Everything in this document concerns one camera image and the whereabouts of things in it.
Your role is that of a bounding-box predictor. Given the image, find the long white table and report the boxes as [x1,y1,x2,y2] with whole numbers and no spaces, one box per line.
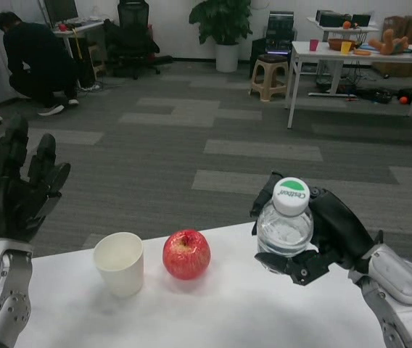
[286,40,412,139]

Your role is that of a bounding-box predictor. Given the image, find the black cable pile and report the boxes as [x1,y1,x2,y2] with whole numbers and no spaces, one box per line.
[358,86,392,104]

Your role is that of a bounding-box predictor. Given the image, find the orange plush toy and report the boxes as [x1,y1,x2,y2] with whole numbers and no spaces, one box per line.
[368,28,410,56]

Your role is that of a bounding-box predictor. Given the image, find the yellow strap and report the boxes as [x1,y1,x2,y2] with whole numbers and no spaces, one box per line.
[72,28,83,61]

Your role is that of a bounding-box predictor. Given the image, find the red apple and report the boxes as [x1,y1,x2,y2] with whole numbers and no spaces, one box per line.
[162,228,212,281]

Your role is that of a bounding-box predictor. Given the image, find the brown wicker bowl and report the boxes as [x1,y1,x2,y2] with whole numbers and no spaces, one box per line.
[327,38,358,51]

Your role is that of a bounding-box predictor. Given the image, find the black mesh office chair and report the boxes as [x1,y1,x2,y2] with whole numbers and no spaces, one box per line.
[103,0,173,80]

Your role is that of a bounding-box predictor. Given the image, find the black computer monitor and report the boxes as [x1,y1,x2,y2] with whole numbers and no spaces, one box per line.
[43,0,80,23]

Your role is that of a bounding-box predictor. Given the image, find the white office desk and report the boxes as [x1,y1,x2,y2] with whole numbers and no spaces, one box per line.
[51,20,105,90]

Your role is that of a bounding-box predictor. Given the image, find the beige plastic stool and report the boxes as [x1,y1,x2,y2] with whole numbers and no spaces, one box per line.
[249,54,289,103]

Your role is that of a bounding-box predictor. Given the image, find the brown cardboard boxes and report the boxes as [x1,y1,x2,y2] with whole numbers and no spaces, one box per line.
[382,14,412,43]

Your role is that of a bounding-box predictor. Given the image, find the clear plastic water bottle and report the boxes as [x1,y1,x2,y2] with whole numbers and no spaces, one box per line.
[255,177,315,275]

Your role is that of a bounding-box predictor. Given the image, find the person in black clothes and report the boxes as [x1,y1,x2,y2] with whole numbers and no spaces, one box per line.
[0,11,81,117]

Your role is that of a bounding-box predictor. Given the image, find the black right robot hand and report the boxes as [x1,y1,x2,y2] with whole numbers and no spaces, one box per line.
[250,171,376,288]

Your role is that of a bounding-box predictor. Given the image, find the black computer tower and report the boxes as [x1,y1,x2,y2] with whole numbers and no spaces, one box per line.
[266,10,296,55]

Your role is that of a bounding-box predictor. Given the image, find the white paper cup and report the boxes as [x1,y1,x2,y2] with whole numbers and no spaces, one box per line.
[93,232,145,299]

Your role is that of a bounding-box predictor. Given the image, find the wide black equipment box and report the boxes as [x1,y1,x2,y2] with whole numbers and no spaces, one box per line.
[316,10,352,27]

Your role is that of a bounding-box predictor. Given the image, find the green plant in white pot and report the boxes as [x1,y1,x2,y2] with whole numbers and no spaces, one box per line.
[189,0,254,73]

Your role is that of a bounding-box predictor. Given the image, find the small wooden stool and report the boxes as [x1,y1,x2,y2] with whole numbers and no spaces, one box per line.
[88,43,107,79]

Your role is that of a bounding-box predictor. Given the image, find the small white table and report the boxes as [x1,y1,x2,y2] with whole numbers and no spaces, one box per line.
[306,16,381,43]

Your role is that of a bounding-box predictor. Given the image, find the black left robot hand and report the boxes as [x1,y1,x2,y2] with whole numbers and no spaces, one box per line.
[0,115,72,243]

